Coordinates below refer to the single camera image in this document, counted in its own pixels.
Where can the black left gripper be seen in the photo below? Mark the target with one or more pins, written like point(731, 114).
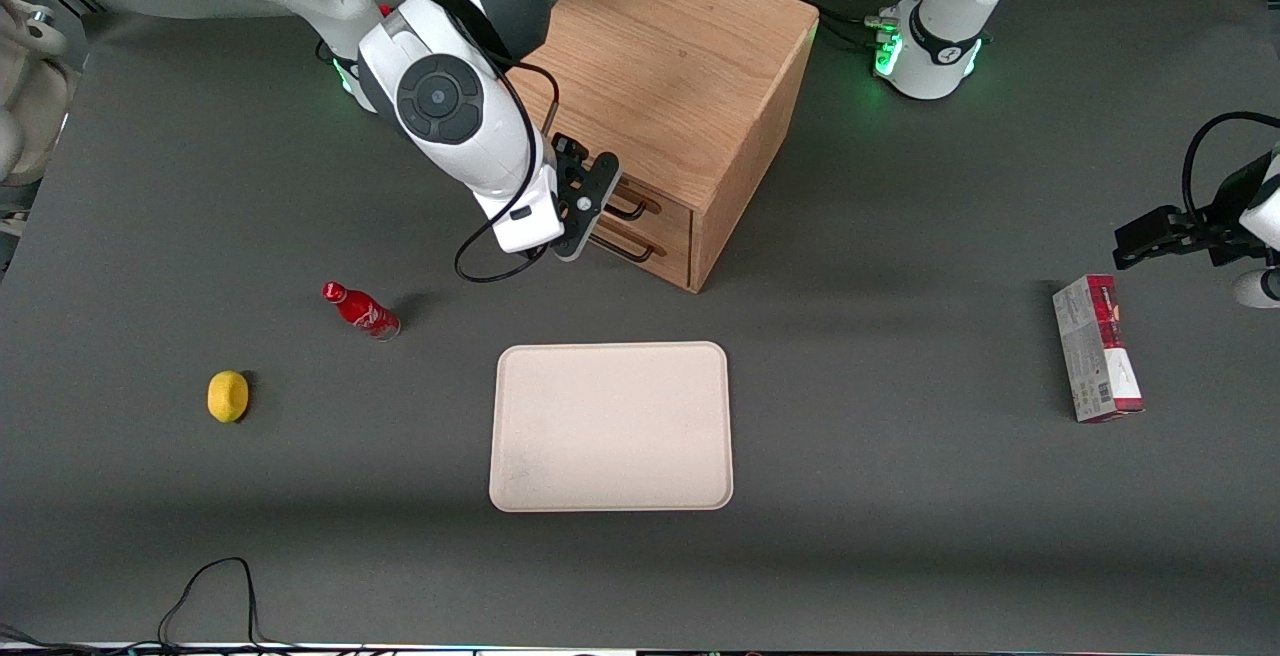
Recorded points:
point(1222, 226)

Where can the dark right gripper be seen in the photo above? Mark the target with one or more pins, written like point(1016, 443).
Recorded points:
point(567, 155)

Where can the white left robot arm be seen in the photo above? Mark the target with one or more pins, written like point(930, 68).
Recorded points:
point(940, 46)

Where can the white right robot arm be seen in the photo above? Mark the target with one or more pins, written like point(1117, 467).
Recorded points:
point(470, 151)

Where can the wooden drawer cabinet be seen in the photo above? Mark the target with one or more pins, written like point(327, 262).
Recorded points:
point(680, 56)

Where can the red and grey carton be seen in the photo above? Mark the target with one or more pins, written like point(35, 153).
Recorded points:
point(1095, 356)

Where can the beige rectangular tray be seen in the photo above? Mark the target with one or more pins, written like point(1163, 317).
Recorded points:
point(610, 426)

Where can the red cola bottle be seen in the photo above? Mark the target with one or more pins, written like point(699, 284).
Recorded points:
point(362, 313)

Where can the yellow lemon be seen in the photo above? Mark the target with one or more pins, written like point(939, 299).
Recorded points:
point(228, 396)

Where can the beige rounded device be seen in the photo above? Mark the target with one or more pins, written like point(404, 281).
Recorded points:
point(30, 96)

